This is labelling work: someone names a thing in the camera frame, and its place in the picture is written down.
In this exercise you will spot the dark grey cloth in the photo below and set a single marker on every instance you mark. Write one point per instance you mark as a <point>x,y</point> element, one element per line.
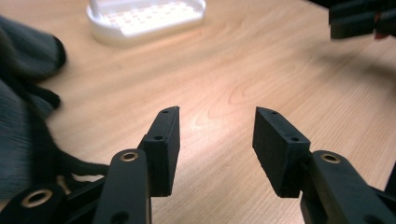
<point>18,133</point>

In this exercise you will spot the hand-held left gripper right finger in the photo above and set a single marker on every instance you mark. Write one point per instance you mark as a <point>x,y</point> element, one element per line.
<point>277,152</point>

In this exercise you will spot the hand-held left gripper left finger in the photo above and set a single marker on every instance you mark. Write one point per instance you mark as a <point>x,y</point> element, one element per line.
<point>163,149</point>

